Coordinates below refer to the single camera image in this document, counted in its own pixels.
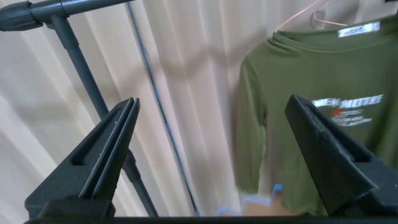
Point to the beige curtain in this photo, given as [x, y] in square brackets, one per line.
[192, 62]

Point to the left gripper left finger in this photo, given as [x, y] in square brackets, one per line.
[93, 183]

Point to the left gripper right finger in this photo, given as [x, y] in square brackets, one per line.
[342, 174]

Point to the green long-sleeved shirt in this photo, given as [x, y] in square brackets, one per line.
[311, 68]

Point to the black clothes rack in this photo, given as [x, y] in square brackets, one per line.
[81, 68]

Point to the pink clothes hanger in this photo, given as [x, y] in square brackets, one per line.
[295, 15]
[329, 21]

